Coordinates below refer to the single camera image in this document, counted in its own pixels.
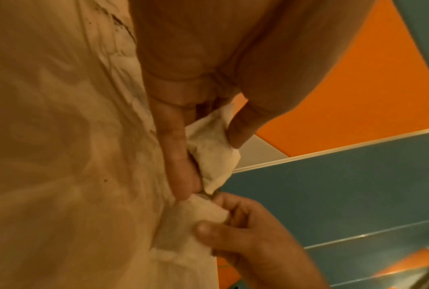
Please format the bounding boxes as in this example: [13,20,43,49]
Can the person's right hand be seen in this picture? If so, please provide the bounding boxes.
[194,192,330,289]

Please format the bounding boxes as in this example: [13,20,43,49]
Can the person's left hand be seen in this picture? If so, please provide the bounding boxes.
[128,0,378,201]

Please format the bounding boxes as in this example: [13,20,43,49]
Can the white square tea bag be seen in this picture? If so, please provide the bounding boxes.
[152,194,230,256]
[185,102,241,196]

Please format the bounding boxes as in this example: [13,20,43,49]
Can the clear plastic bag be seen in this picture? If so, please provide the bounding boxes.
[0,0,221,289]

